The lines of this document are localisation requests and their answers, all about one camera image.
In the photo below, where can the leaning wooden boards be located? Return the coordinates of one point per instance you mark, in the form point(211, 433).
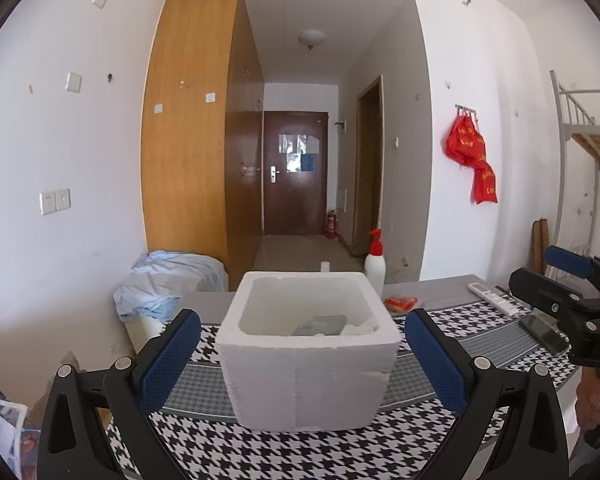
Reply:
point(540, 245)

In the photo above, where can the white foam box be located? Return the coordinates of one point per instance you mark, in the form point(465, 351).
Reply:
point(305, 385)

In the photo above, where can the grey pouch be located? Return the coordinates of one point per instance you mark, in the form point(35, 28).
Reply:
point(320, 325)

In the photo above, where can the white wall socket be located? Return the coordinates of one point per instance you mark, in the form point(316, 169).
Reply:
point(63, 199)
point(47, 203)

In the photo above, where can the wooden wardrobe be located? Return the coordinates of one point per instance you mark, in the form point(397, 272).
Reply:
point(190, 160)

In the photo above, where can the houndstooth table cloth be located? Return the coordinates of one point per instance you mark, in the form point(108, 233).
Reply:
point(305, 455)

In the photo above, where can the round ceiling lamp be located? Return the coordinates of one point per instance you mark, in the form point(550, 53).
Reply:
point(311, 37)

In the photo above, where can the brown entrance door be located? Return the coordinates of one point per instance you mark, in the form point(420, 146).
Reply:
point(292, 200)

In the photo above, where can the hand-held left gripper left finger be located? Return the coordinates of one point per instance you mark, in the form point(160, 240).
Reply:
point(172, 360)

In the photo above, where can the papers on door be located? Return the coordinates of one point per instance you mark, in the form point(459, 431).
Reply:
point(295, 147)

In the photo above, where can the red snack packet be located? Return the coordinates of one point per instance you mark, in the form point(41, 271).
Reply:
point(400, 303)

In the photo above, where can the red plastic bag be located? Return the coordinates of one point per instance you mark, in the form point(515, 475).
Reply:
point(464, 142)
point(485, 185)

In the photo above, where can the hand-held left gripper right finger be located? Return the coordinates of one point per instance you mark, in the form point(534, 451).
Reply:
point(432, 360)

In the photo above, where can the red fire extinguisher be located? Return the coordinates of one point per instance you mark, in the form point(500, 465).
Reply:
point(332, 225)

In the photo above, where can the white remote control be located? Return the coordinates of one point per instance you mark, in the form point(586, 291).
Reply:
point(490, 295)

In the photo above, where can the light blue bedsheet pile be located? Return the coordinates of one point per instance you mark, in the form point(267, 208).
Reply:
point(170, 280)

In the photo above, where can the white metal bunk bed frame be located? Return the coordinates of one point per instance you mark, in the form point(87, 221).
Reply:
point(562, 160)

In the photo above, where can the white storage bin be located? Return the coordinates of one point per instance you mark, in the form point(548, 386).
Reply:
point(145, 335)

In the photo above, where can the dark smartphone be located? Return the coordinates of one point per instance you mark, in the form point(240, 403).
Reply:
point(545, 332)

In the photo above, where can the white pump bottle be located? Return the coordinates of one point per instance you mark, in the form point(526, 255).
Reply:
point(375, 270)

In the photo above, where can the wooden side door frame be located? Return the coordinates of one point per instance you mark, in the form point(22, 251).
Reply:
point(367, 170)

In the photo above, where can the metal wall hook rack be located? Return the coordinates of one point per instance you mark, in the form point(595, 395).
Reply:
point(466, 108)

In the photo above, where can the stack of magazines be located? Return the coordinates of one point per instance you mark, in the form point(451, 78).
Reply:
point(0, 425)

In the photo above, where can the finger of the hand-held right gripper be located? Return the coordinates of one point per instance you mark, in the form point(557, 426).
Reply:
point(567, 261)
point(540, 295)

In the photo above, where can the white wall switch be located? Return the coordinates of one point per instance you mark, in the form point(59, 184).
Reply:
point(73, 82)

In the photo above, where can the person's right hand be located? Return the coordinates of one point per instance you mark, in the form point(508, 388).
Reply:
point(590, 400)

